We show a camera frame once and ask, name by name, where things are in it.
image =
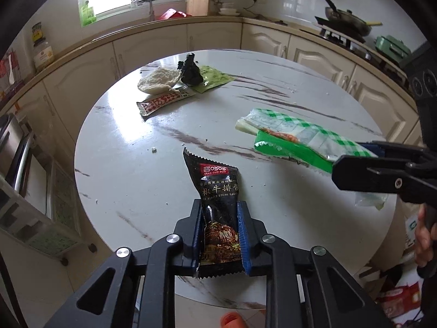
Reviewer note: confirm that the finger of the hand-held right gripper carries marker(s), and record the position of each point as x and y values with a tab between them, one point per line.
370	148
362	174

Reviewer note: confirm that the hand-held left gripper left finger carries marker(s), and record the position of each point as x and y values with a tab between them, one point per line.
196	232

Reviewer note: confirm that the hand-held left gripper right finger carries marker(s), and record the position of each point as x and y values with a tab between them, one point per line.
244	232

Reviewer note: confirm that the black sauce packet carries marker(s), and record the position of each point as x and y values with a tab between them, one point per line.
218	191

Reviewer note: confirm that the green checked wrapper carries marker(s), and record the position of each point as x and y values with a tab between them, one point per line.
290	133

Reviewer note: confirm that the person's right hand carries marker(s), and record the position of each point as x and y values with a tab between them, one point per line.
423	242

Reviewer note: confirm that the green pot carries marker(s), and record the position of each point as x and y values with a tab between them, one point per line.
392	47

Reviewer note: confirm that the orange slipper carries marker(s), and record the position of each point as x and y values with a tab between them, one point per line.
232	321

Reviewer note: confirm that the gas stove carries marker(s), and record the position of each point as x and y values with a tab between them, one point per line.
334	37

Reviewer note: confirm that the black frying pan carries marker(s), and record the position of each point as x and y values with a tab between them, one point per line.
344	18

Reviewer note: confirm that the red printed bag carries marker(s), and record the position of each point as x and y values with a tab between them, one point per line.
399	299

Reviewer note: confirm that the small red sachet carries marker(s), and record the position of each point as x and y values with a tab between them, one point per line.
158	102

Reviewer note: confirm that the white shelf rack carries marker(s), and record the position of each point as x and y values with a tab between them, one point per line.
51	211

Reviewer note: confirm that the light green packet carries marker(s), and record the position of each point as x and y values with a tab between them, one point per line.
213	78

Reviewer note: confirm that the black plastic bag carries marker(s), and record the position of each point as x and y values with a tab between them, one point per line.
191	73

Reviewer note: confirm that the cream kitchen cabinets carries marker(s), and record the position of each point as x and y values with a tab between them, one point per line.
146	44

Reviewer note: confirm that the stack of white plates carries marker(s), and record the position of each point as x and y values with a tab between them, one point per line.
229	11

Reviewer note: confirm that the red basin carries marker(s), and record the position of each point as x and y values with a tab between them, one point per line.
174	14

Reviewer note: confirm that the wooden cutting board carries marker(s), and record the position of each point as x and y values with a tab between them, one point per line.
198	3

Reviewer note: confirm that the glass jar white lid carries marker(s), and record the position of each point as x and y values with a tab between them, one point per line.
43	56

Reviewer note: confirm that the steel faucet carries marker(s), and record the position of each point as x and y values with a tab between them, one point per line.
150	3

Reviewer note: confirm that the green bottle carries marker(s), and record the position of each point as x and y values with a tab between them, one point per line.
87	13

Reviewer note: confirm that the white spoon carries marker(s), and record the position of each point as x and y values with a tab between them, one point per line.
12	71

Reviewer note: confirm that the yellow label bottle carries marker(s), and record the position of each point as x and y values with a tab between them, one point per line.
37	32

